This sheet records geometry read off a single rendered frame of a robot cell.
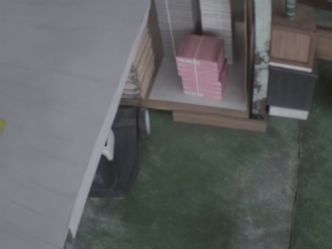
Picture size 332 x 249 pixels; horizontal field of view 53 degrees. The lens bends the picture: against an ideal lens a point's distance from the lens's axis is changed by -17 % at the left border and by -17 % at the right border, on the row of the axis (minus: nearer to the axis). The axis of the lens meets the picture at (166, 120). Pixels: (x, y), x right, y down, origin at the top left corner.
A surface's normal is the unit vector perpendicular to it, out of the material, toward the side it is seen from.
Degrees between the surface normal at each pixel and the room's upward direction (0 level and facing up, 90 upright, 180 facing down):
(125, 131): 0
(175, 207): 0
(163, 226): 0
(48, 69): 11
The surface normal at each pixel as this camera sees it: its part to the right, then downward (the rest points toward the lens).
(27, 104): 0.06, -0.57
